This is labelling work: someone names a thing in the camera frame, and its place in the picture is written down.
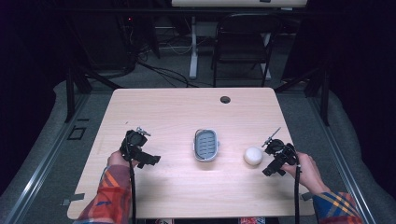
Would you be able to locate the white desk leg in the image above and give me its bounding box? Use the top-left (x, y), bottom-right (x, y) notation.
top-left (189, 15), bottom-right (201, 80)

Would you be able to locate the white round soap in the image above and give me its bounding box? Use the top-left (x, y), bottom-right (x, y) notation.
top-left (243, 147), bottom-right (264, 167)

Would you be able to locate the grey soap dish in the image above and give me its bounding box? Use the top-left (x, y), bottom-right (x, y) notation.
top-left (192, 128), bottom-right (220, 163)

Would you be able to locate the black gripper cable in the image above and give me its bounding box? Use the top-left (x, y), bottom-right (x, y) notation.
top-left (125, 133), bottom-right (138, 224)
top-left (292, 148), bottom-right (303, 224)

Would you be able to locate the person's right hand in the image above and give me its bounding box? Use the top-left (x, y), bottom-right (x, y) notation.
top-left (281, 151), bottom-right (331, 196)

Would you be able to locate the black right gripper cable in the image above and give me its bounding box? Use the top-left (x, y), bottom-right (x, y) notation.
top-left (292, 148), bottom-right (303, 224)

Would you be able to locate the person's left hand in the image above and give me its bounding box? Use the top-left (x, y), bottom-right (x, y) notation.
top-left (106, 150), bottom-right (140, 169)

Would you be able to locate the black metal stand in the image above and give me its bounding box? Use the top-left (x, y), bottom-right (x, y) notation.
top-left (63, 60), bottom-right (123, 124)
top-left (274, 60), bottom-right (332, 127)

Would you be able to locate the red patterned object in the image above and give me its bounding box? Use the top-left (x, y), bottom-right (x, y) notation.
top-left (237, 217), bottom-right (267, 224)

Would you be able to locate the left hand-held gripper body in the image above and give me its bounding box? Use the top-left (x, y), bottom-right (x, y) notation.
top-left (120, 126), bottom-right (152, 163)

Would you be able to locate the black folding chair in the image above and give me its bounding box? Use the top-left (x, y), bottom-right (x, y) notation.
top-left (211, 12), bottom-right (284, 89)

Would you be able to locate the black computer tower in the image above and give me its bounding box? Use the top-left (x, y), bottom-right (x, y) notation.
top-left (70, 12), bottom-right (136, 72)

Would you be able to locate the black floor cable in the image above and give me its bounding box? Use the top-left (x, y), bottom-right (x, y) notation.
top-left (134, 59), bottom-right (200, 89)

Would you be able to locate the metal floor rail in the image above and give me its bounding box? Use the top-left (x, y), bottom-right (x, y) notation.
top-left (306, 92), bottom-right (378, 224)
top-left (0, 92), bottom-right (92, 224)

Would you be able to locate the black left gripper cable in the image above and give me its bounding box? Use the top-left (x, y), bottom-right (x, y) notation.
top-left (125, 133), bottom-right (138, 224)

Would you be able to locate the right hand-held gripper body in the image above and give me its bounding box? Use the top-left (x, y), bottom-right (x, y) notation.
top-left (261, 126), bottom-right (299, 167)

